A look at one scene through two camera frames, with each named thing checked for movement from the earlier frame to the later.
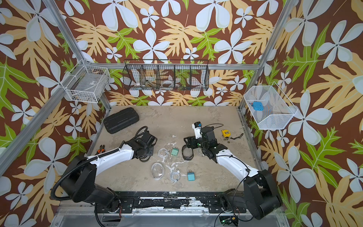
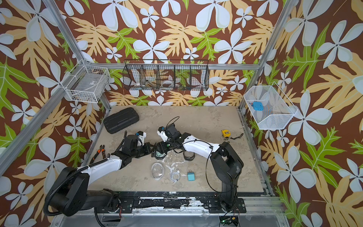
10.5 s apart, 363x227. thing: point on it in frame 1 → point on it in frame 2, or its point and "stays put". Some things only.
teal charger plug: x=191 y=176 stays put
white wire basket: x=86 y=82 stays put
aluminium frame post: x=76 y=43 stays put
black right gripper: x=191 y=138 → x=162 y=147
